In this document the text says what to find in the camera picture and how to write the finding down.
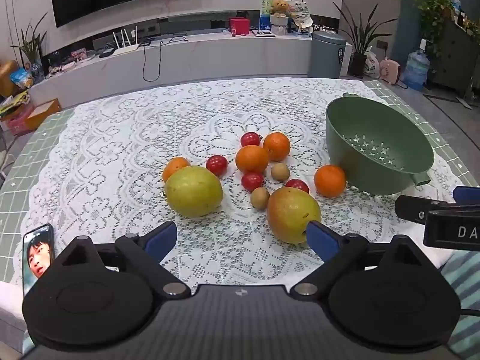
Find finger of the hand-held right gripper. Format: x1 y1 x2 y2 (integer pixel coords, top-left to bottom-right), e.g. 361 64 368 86
394 194 480 227
452 186 480 204

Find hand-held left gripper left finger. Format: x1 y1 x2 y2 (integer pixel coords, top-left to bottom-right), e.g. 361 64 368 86
56 220 192 299

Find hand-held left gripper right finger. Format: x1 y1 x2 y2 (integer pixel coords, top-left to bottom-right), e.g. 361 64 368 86
289 220 426 300

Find red-blushed yellow pear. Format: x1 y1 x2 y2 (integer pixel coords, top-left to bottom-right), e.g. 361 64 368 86
266 187 322 244

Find yellow-green pear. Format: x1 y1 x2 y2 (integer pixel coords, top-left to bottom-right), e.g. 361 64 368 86
164 165 224 218

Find red tomato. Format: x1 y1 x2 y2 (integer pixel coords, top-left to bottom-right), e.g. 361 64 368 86
241 171 265 193
205 155 229 177
240 131 262 148
285 179 310 194

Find orange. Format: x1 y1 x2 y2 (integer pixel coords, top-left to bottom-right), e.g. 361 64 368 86
314 164 347 198
162 157 191 184
262 131 292 162
235 145 270 175

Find green colander bowl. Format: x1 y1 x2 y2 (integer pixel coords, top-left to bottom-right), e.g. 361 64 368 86
325 93 435 196

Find small brown kiwi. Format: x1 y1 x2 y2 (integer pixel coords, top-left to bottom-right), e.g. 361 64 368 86
250 187 271 209
271 162 291 182

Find striped teal cloth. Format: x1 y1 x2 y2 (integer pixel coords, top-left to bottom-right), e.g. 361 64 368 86
440 249 480 360

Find white lace tablecloth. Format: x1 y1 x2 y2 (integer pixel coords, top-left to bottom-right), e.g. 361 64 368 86
19 77 473 295

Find smartphone with lit screen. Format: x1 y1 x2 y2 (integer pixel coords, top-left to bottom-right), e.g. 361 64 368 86
22 223 57 301

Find dark cabinet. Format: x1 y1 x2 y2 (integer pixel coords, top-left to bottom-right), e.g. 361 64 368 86
429 19 480 98

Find blue water bottle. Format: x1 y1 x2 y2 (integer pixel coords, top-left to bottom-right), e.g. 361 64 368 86
404 38 431 91

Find white plastic bag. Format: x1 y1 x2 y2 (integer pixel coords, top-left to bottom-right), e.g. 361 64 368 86
363 47 380 77

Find cardboard box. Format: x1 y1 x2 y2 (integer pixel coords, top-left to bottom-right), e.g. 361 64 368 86
22 98 62 130

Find long-leaf potted plant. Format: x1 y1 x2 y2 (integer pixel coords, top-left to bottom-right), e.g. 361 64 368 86
333 2 398 77

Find grey trash bin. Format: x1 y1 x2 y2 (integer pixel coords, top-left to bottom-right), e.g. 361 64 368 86
308 31 347 79

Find green ivy plant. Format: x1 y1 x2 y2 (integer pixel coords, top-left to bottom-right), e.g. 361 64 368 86
412 0 456 46

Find white marble media console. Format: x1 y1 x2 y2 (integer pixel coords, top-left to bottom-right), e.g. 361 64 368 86
30 26 353 102

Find white router with antennas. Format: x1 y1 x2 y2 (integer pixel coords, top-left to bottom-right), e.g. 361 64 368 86
112 26 139 51

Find blue snack bag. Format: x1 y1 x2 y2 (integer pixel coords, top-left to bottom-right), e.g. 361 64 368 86
10 68 32 88

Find red box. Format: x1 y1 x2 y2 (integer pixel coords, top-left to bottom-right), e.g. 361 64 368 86
229 17 251 36

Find thin-leaf potted plant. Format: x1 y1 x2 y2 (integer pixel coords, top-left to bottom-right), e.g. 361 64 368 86
11 11 49 79

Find black cable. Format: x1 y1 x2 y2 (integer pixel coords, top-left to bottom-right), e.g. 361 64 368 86
140 35 188 82

